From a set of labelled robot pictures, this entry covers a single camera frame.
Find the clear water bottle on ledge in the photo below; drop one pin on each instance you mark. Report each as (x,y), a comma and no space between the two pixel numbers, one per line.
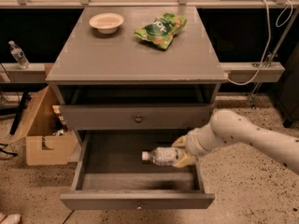
(18,55)

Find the round drawer knob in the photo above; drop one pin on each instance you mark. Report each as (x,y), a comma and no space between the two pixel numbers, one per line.
(138,119)
(139,207)

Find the round upper drawer knob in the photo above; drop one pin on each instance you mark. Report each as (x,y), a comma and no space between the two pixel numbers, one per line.
(138,119)

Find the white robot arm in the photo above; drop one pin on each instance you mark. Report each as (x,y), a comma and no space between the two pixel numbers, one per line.
(226,128)

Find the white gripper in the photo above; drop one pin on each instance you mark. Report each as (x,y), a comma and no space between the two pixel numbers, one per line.
(192,145)

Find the closed grey upper drawer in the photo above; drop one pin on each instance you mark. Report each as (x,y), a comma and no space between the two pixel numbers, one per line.
(122,117)

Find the open grey lower drawer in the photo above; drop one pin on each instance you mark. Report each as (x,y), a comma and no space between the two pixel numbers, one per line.
(111,175)

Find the clear plastic bottle blue label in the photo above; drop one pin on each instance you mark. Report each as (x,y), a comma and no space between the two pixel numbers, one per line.
(163,156)

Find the brown cardboard box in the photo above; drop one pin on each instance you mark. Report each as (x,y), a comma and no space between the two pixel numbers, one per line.
(37,128)

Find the white paper bowl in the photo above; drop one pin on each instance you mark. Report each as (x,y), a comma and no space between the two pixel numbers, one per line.
(106,23)

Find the round lower drawer knob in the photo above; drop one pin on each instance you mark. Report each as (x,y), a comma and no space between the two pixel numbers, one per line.
(139,207)

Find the green chip bag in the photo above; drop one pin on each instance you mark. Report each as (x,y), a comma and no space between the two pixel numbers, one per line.
(162,30)

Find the red white object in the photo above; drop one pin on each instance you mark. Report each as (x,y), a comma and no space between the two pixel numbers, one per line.
(10,219)

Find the grey wooden cabinet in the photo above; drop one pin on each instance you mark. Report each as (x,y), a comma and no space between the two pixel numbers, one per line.
(120,69)

